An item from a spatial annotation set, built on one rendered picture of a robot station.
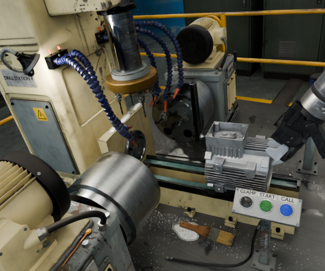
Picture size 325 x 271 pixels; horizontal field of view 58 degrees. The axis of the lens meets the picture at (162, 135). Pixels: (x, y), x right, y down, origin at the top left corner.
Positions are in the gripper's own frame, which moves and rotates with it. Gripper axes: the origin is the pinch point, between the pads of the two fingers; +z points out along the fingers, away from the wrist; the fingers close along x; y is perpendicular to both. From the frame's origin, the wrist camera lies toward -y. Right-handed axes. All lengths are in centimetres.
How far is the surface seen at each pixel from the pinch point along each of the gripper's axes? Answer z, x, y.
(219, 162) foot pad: 9.4, 2.4, 14.1
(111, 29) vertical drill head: -11, -1, 63
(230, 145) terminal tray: 4.1, -0.9, 14.1
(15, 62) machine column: 10, 12, 87
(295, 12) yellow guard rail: 12, -232, 10
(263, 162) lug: 1.8, 0.7, 3.2
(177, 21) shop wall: 202, -554, 202
